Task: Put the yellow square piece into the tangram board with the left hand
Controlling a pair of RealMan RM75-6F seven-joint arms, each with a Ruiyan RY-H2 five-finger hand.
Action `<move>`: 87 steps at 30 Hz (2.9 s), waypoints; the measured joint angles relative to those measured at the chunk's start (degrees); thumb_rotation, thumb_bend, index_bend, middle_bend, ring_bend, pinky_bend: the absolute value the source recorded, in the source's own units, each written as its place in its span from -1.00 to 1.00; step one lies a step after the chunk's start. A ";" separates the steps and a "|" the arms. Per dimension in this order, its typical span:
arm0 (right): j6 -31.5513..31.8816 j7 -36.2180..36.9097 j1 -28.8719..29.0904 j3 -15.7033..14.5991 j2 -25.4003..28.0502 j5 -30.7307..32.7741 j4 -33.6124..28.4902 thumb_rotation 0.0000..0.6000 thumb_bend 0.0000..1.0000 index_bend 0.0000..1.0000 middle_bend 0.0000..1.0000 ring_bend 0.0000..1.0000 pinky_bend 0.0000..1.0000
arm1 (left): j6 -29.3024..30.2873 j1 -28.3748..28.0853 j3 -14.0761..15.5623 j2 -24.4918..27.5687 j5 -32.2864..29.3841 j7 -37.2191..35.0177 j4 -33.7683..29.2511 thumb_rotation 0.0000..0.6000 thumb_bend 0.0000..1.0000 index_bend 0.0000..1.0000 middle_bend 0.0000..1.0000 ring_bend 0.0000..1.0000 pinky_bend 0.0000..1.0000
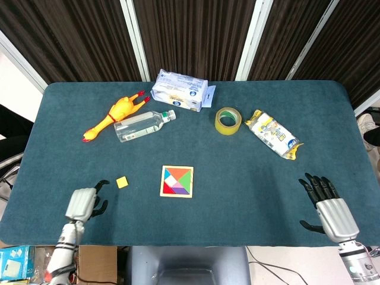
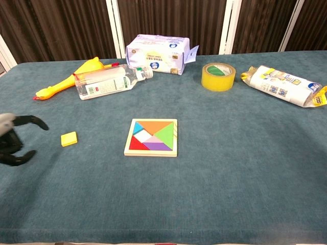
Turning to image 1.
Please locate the red triangle tangram piece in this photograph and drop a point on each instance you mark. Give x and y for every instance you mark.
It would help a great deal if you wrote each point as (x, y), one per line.
(167, 190)

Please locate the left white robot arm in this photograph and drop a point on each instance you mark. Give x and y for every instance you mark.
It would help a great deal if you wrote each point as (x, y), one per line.
(63, 249)

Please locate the white shoe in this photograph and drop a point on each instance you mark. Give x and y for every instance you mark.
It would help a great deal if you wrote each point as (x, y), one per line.
(365, 124)

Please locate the teal table cloth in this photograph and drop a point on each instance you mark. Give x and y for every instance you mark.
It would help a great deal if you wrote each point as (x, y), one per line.
(237, 193)

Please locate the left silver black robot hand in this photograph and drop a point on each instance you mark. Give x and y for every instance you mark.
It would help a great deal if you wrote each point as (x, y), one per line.
(80, 205)

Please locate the purple parallelogram tangram piece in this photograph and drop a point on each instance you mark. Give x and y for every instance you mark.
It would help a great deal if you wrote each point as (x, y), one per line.
(181, 191)

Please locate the yellow rubber chicken toy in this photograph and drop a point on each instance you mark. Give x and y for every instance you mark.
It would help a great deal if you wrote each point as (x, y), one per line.
(120, 110)

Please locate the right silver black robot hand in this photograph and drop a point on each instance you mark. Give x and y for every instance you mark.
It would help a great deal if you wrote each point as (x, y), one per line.
(337, 216)

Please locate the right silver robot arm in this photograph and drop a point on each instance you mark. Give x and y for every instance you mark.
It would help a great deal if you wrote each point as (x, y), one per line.
(357, 261)

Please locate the black office chair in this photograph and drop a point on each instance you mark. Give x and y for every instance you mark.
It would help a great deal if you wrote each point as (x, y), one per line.
(12, 133)

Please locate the white yellow snack package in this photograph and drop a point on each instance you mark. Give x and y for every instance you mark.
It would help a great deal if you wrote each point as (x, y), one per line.
(273, 133)

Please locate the blue triangular puzzle piece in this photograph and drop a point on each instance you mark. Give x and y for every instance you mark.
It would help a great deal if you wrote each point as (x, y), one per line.
(167, 173)

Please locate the dark pleated partition panel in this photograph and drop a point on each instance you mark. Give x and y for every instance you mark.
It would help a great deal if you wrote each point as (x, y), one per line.
(74, 35)
(193, 35)
(285, 32)
(353, 44)

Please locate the orange triangle tangram piece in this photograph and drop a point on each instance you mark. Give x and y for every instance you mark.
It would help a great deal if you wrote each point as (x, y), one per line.
(178, 172)

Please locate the brown cardboard box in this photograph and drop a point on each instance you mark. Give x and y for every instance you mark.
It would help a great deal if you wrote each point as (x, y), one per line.
(96, 264)

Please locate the yellow packing tape roll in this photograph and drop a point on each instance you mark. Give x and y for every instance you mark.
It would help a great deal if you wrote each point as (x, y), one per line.
(227, 128)

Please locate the white blue tissue pack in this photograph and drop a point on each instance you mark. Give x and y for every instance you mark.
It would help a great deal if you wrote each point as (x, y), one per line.
(178, 89)

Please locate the clear plastic water bottle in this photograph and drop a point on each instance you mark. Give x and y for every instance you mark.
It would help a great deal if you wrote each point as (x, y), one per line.
(139, 126)

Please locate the wooden tangram puzzle tray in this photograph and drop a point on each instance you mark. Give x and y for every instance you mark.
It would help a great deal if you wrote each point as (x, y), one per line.
(191, 181)

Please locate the green triangle tangram piece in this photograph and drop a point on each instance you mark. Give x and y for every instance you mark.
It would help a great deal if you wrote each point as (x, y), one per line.
(185, 181)

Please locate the light blue printed box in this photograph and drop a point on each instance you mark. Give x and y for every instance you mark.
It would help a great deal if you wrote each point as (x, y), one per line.
(15, 262)

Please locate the white slotted metal rail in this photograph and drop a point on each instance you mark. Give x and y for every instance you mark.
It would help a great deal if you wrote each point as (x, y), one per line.
(20, 62)
(252, 41)
(311, 41)
(136, 41)

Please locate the grey robot base seat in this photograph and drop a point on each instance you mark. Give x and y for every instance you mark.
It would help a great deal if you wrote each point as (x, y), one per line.
(187, 264)

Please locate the small yellow cube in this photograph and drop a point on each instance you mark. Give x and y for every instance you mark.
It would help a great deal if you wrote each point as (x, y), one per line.
(122, 182)

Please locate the pink triangle tangram piece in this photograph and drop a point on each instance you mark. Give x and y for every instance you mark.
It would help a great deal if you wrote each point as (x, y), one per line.
(179, 186)

